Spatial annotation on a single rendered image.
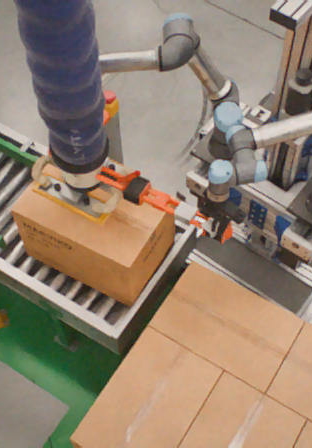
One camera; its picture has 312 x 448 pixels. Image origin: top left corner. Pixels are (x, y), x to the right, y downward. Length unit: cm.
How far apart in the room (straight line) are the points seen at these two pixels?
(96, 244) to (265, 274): 113
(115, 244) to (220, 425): 87
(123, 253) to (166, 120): 181
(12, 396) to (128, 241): 120
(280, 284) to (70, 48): 195
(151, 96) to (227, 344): 209
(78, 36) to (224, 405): 166
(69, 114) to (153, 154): 203
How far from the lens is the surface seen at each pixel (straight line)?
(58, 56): 206
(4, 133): 368
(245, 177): 220
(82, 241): 280
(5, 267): 321
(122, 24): 507
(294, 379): 300
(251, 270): 357
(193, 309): 308
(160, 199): 251
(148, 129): 437
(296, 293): 355
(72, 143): 238
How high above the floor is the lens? 334
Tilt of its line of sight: 58 degrees down
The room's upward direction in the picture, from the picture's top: 2 degrees counter-clockwise
